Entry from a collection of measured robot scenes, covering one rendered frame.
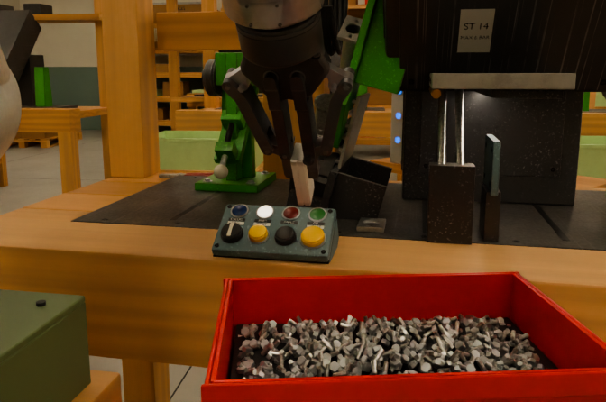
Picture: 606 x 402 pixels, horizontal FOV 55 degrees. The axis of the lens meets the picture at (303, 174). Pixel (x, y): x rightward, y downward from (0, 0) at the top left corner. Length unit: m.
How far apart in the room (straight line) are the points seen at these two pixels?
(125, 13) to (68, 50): 11.07
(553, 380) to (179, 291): 0.47
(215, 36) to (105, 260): 0.77
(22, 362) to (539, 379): 0.38
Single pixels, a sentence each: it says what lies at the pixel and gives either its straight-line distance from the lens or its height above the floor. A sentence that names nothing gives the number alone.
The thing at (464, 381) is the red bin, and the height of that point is 0.92.
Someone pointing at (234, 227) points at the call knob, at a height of 0.94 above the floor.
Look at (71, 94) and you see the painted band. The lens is 12.49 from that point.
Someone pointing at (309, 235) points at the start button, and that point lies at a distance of 0.71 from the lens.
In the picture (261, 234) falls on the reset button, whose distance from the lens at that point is 0.72.
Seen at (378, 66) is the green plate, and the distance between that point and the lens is 0.90.
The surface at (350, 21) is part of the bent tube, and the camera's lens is 1.00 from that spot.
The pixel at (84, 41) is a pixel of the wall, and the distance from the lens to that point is 12.34.
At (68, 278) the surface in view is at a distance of 0.84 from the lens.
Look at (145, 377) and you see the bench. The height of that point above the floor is 0.36.
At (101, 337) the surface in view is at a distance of 0.85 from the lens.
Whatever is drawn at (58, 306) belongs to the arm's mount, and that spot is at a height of 0.93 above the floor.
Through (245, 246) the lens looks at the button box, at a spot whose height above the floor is 0.92.
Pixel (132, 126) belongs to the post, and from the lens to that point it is 1.43.
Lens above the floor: 1.13
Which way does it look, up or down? 10 degrees down
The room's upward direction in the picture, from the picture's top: straight up
